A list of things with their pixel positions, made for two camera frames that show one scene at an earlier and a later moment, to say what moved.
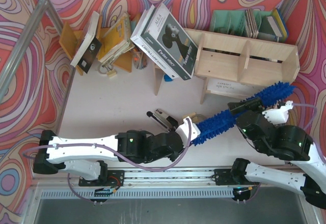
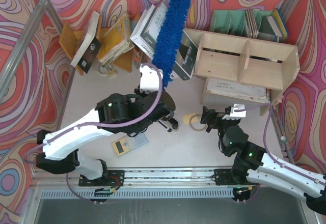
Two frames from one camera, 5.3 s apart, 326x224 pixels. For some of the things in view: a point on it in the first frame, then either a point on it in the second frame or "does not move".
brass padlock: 107,68 does not move
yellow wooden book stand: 70,39 does not move
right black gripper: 239,107 to 214,118
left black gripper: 174,127 to 164,111
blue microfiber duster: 217,126 to 170,30
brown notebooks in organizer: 251,24 does not move
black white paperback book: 90,47 does not move
